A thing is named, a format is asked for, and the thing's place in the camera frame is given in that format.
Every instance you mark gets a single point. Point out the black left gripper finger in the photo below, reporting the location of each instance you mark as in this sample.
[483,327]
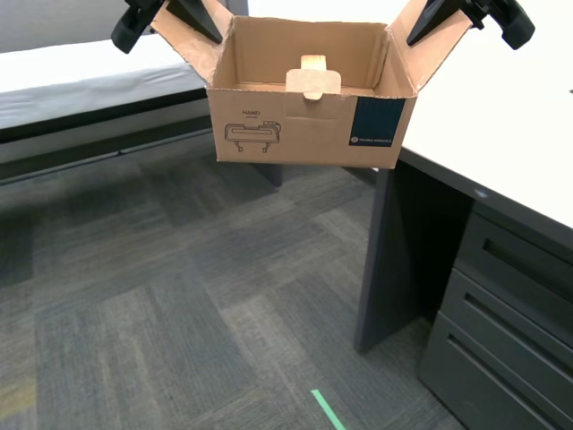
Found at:
[194,15]
[130,31]

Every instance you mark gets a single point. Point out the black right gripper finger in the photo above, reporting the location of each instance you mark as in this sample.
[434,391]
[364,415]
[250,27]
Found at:
[515,24]
[436,15]

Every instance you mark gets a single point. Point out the light wooden block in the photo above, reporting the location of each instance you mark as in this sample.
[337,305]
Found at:
[313,62]

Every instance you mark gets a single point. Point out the brown cardboard box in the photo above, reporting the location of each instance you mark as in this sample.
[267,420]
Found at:
[313,139]

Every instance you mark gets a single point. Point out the white plastic table cover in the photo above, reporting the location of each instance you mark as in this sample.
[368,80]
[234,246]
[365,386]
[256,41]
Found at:
[89,85]

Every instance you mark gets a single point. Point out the dark desk with drawers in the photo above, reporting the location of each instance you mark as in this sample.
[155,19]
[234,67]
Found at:
[403,246]

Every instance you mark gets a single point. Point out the green floor tape strip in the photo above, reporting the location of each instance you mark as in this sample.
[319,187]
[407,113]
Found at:
[329,410]

